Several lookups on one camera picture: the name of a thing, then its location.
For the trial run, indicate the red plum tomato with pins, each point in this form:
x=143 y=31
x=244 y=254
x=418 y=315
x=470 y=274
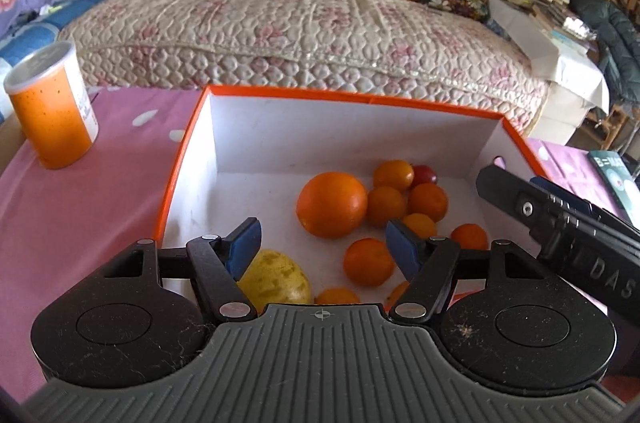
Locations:
x=423 y=174

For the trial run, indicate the smooth orange kumquat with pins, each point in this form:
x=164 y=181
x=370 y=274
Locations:
x=429 y=199
x=385 y=204
x=396 y=174

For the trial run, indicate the textured orange mandarin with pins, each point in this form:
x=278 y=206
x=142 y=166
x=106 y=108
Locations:
x=368 y=263

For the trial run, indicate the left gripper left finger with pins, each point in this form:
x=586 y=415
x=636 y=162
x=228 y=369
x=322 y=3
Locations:
x=214 y=265

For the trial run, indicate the dark green jacket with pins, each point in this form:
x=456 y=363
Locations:
x=618 y=43

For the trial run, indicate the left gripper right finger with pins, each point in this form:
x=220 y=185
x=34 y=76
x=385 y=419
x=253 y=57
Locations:
x=433 y=267

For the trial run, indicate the small orange fruit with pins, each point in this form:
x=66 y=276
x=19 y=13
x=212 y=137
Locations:
x=421 y=225
x=470 y=237

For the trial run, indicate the teal paperback book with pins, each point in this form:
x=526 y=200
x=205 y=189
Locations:
x=618 y=179

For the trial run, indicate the white paper-covered side table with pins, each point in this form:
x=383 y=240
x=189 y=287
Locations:
x=575 y=84

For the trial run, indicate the orange cylindrical cup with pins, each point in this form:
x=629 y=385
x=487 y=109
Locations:
x=51 y=102

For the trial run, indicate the blue white striped blanket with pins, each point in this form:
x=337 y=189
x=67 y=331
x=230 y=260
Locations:
x=40 y=32

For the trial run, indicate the orange cardboard box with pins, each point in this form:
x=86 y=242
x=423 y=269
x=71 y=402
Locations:
x=507 y=351

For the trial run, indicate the quilted beige bedspread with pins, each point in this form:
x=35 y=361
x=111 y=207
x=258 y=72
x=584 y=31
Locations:
x=392 y=48

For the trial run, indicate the yellow potato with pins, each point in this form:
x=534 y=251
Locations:
x=274 y=278

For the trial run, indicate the pink flower-print cloth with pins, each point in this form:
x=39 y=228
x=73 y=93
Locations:
x=59 y=225

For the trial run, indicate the large smooth orange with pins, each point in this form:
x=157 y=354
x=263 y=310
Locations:
x=332 y=205

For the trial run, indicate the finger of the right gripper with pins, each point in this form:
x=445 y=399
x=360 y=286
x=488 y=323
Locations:
x=546 y=217

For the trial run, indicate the small reddish-orange fruit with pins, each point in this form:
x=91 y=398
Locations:
x=337 y=296

